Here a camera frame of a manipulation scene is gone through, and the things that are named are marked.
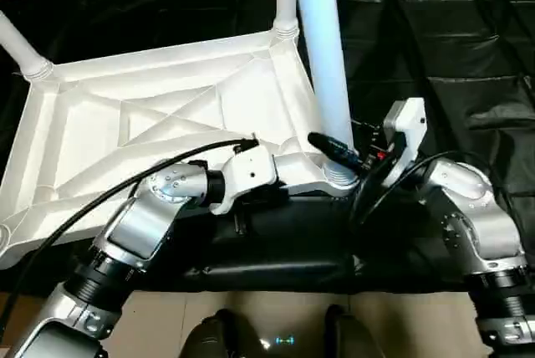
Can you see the black mat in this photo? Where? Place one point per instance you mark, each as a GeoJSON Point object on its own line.
{"type": "Point", "coordinates": [292, 249]}

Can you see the white plastic table top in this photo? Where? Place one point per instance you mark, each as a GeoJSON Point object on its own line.
{"type": "Point", "coordinates": [167, 82]}

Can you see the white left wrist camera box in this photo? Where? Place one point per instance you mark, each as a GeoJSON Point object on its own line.
{"type": "Point", "coordinates": [251, 170]}

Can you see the dark left robot foot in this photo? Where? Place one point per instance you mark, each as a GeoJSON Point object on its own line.
{"type": "Point", "coordinates": [213, 337]}

